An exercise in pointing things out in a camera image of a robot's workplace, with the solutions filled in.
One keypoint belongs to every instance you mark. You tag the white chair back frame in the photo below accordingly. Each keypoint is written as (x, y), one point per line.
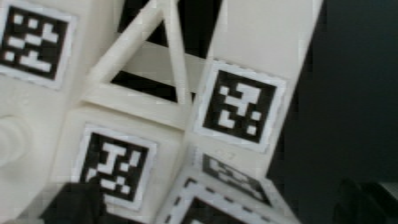
(136, 77)

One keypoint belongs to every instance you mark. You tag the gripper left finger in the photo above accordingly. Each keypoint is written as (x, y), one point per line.
(77, 206)

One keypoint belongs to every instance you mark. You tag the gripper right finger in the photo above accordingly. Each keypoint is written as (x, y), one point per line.
(367, 203)

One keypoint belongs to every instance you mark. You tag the white tagged cube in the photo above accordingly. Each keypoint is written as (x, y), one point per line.
(219, 196)

